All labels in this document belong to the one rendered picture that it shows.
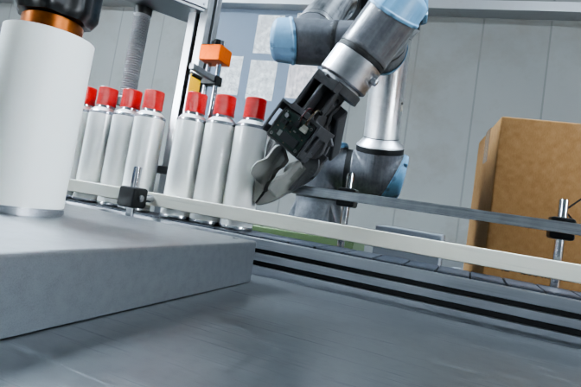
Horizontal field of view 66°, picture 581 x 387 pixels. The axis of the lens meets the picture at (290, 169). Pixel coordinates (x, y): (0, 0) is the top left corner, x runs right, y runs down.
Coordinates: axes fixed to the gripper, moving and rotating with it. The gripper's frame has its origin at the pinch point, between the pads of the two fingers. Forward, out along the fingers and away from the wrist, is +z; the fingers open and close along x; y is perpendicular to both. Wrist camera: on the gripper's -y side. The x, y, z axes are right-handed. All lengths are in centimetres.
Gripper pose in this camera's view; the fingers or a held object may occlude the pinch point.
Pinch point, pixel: (263, 197)
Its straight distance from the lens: 68.3
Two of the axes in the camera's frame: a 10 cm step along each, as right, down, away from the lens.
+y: -3.6, -1.3, -9.2
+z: -5.9, 8.0, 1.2
